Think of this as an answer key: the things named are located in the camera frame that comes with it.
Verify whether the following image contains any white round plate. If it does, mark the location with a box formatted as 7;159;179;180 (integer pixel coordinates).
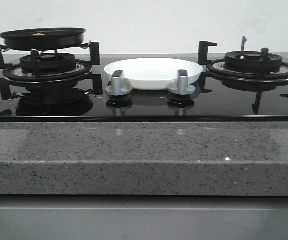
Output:
104;58;203;91

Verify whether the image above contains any black frying pan mint handle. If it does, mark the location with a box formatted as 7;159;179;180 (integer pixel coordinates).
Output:
0;27;86;43

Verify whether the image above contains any left silver stove knob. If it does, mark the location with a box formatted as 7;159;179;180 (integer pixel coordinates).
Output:
105;70;133;97

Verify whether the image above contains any silver stove knob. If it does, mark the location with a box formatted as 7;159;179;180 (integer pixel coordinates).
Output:
105;70;133;97
168;69;196;96

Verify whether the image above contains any right silver stove knob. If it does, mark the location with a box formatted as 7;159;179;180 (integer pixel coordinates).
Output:
168;69;196;96

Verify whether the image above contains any black glass gas hob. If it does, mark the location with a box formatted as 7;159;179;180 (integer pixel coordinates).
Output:
0;55;288;122

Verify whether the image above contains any left black pan support grate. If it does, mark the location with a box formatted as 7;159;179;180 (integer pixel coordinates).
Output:
0;42;100;101

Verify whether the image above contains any black pan support grate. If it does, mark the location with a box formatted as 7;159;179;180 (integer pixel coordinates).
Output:
197;36;288;114
0;42;100;101

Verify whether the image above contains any left black burner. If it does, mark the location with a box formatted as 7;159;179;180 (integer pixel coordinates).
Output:
19;53;76;75

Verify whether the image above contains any black burner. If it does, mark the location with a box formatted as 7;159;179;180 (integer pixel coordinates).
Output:
224;51;282;74
19;53;76;75

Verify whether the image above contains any right black burner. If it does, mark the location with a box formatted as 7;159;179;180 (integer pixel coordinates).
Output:
224;51;282;74

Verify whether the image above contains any right black pan support grate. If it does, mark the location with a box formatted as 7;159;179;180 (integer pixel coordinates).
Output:
197;36;288;114

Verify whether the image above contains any grey cabinet front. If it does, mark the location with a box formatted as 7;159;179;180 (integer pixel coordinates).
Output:
0;196;288;240

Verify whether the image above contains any silver wire pan reducer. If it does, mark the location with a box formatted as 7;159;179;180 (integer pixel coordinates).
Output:
0;40;91;53

